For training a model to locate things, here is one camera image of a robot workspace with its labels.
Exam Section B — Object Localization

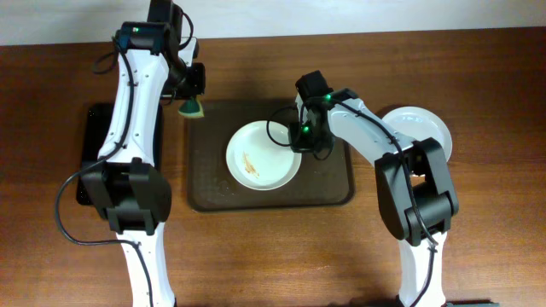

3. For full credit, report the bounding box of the green yellow sponge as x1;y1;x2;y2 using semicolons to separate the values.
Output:
178;97;204;119

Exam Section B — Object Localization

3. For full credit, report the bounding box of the white plate top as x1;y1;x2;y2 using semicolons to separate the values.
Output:
225;120;302;191

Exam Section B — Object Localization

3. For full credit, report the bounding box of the white plate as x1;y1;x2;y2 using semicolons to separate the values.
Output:
225;120;302;191
382;107;453;160

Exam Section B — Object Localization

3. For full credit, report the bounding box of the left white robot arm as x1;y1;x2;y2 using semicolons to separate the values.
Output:
77;49;177;306

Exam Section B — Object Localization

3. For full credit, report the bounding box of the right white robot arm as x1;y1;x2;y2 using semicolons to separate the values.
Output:
289;89;459;306

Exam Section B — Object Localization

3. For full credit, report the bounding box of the dark brown serving tray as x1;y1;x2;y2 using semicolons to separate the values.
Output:
187;99;355;211

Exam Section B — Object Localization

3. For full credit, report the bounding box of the black plastic tray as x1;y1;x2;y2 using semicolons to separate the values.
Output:
75;101;166;206

